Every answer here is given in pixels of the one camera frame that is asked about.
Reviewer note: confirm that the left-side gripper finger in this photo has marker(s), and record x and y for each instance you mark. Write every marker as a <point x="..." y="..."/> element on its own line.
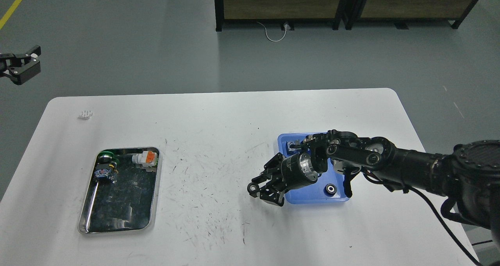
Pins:
<point x="22" y="74"/>
<point x="18" y="60"/>

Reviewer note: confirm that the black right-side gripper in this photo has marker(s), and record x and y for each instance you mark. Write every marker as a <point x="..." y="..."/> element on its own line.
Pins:
<point x="282" y="174"/>

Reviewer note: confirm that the black gear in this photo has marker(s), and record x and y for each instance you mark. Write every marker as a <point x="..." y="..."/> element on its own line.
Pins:
<point x="330" y="190"/>
<point x="252" y="188"/>

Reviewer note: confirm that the black right-side robot arm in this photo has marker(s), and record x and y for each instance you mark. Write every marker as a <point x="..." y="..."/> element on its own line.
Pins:
<point x="462" y="186"/>

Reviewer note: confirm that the silver metal tray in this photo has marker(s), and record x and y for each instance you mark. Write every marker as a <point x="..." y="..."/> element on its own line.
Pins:
<point x="127" y="205"/>

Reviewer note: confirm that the small white plastic piece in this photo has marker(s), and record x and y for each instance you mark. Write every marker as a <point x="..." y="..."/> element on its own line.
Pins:
<point x="85" y="115"/>

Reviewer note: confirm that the wooden cabinet left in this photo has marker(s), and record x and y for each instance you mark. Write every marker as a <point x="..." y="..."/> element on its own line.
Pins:
<point x="281" y="12"/>

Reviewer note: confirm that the wooden cabinet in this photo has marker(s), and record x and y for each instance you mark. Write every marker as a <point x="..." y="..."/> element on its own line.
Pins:
<point x="281" y="12"/>
<point x="404" y="10"/>

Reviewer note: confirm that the wooden cabinet right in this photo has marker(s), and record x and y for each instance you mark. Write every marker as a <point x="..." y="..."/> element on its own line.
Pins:
<point x="404" y="10"/>

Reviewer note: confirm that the red push button switch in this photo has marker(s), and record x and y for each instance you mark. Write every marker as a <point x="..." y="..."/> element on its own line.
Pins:
<point x="293" y="147"/>

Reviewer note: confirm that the orange white switch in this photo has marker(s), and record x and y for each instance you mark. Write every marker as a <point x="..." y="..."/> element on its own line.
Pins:
<point x="146" y="159"/>

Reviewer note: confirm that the green push button switch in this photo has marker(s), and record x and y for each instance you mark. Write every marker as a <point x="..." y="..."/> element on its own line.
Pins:
<point x="105" y="169"/>

